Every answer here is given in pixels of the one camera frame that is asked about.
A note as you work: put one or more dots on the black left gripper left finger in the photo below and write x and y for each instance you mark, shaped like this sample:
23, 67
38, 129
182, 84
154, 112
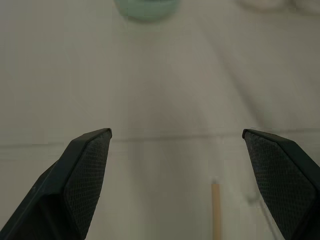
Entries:
75, 180

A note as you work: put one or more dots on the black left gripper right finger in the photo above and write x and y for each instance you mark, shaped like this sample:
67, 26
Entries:
280, 180

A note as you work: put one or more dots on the wooden chopstick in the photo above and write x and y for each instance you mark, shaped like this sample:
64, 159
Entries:
216, 212

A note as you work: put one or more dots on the white plate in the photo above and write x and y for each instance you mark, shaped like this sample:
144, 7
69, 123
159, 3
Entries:
270, 5

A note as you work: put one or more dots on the pale green bowl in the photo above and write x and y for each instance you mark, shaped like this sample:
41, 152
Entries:
147, 8

